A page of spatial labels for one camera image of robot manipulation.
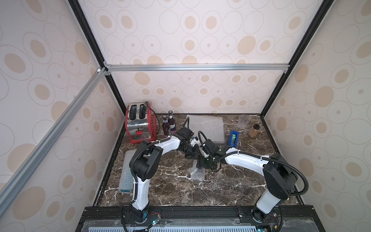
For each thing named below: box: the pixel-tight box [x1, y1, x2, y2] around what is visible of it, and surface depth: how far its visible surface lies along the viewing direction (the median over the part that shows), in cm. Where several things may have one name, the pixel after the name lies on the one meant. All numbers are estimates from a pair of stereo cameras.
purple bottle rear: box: [167, 110, 177, 134], surface depth 101 cm
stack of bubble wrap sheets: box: [186, 114, 225, 145], surface depth 115 cm
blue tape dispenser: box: [228, 130, 240, 148], surface depth 99 cm
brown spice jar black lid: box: [248, 124, 260, 138], surface depth 103 cm
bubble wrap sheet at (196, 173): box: [188, 159, 206, 181], surface depth 85 cm
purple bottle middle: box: [162, 115, 171, 137], surface depth 97 cm
